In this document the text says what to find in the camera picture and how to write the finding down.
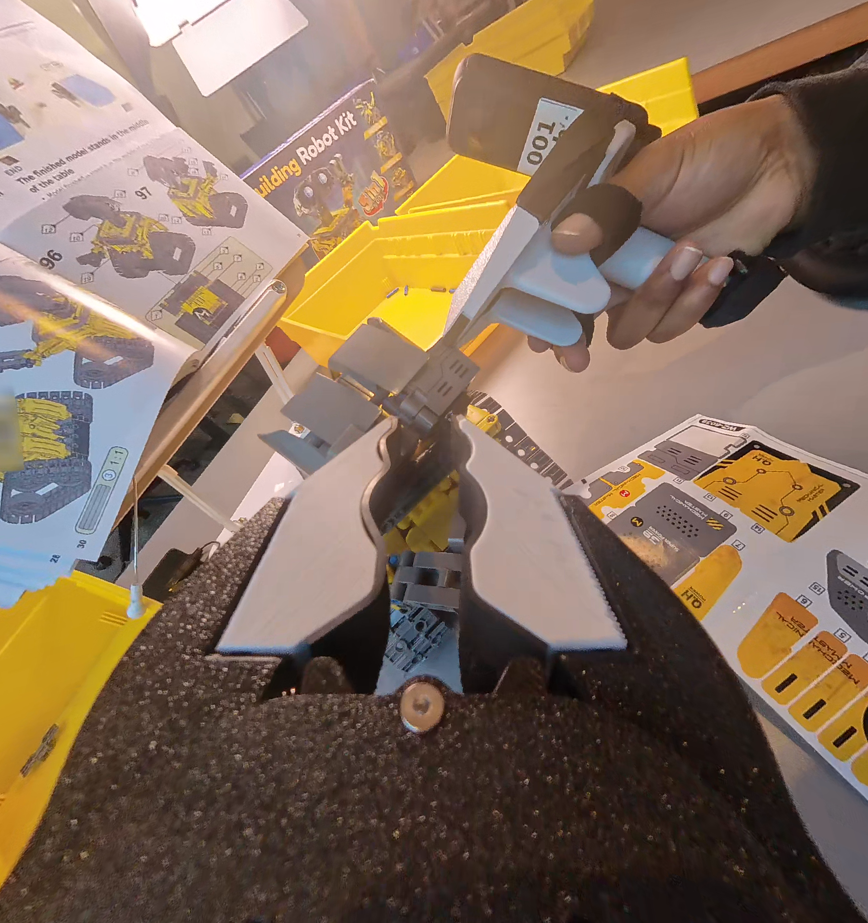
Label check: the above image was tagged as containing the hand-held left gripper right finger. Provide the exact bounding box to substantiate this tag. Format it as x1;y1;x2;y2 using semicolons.
456;419;629;657

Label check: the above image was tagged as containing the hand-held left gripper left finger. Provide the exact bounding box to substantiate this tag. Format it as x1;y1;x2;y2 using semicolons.
215;419;394;661

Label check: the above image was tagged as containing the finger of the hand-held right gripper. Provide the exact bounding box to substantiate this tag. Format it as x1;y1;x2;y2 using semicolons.
463;282;591;350
446;202;544;347

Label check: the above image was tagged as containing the yellow grey brick robot model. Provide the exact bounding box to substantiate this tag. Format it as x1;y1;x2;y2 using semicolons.
261;318;573;696

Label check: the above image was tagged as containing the metal wire page holder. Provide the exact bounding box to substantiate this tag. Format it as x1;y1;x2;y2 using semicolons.
124;476;151;621

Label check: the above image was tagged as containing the yellow grey sticker sheet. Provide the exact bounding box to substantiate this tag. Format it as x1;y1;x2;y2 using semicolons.
584;414;868;826

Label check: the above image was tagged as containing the instruction booklet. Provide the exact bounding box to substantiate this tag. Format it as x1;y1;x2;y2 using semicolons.
0;137;311;610

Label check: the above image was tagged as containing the grey desk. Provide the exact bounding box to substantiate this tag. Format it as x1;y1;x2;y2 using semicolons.
102;217;868;923

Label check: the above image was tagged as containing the white task instruction sheet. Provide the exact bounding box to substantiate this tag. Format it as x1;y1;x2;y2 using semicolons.
0;0;189;253

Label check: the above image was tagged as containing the person's right hand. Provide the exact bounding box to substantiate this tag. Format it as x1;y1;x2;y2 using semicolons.
547;94;820;373

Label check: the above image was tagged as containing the yellow plastic bin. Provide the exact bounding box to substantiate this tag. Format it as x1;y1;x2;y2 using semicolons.
426;0;596;119
280;200;518;370
395;58;699;217
0;570;164;912

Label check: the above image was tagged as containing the colourful toy set box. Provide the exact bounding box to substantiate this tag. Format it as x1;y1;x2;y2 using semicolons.
242;78;417;240

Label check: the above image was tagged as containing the white book stand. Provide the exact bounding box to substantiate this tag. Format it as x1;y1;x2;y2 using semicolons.
117;253;351;556

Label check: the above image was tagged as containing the bright softbox lamp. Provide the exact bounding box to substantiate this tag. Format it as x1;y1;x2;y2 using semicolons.
128;0;311;98

